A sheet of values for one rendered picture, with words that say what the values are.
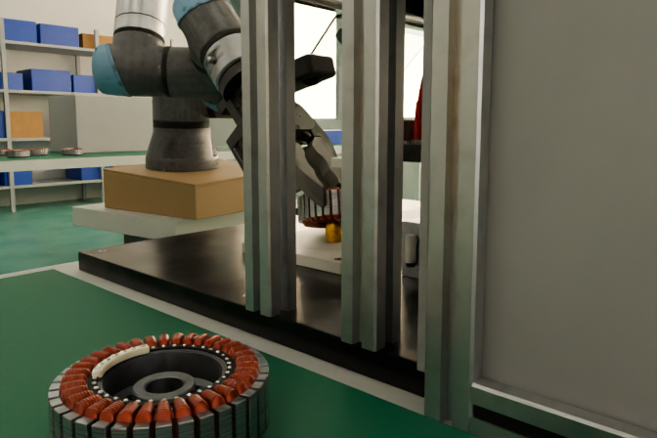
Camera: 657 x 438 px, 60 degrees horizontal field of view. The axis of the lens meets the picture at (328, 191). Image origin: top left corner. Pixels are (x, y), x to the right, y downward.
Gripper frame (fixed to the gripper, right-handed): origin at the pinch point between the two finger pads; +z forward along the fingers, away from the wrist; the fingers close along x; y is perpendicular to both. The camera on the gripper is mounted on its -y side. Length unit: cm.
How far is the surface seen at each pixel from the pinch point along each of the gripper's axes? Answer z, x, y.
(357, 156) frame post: 9.0, 19.9, -17.5
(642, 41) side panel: 15.9, 20.9, -33.5
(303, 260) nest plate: 6.3, 6.9, 2.8
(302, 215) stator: 0.1, 1.6, 4.3
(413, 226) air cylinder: 10.3, 3.4, -8.2
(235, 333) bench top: 11.8, 20.1, 1.3
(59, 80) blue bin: -449, -238, 404
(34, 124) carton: -415, -211, 439
